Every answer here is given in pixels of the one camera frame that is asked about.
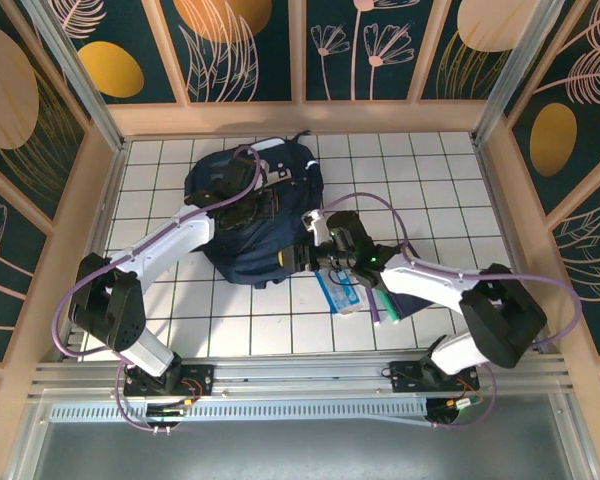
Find black round wiring puck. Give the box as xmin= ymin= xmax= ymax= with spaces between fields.
xmin=424 ymin=396 xmax=486 ymax=429
xmin=144 ymin=397 xmax=204 ymax=434

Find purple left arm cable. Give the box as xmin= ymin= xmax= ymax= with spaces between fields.
xmin=53 ymin=144 xmax=266 ymax=435

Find grey slotted cable duct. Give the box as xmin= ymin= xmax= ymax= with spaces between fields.
xmin=48 ymin=399 xmax=431 ymax=427

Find dark blue notebook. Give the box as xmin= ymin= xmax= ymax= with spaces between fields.
xmin=392 ymin=292 xmax=421 ymax=321

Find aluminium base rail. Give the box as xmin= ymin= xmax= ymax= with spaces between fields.
xmin=27 ymin=349 xmax=579 ymax=401

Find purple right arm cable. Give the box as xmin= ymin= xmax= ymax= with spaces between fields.
xmin=319 ymin=192 xmax=584 ymax=431

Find green marker pen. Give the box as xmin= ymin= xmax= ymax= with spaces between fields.
xmin=379 ymin=292 xmax=402 ymax=325

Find navy blue student backpack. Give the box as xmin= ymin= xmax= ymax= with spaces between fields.
xmin=183 ymin=130 xmax=326 ymax=291

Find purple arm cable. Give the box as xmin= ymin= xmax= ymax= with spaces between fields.
xmin=319 ymin=192 xmax=584 ymax=431
xmin=53 ymin=144 xmax=266 ymax=435

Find clear blue pencil case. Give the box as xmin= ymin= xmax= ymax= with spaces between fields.
xmin=313 ymin=269 xmax=367 ymax=317

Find grey metal sheet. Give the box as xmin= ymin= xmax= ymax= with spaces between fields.
xmin=9 ymin=392 xmax=596 ymax=480

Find aluminium frame post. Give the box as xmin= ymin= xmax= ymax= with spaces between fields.
xmin=472 ymin=0 xmax=569 ymax=147
xmin=22 ymin=0 xmax=127 ymax=151

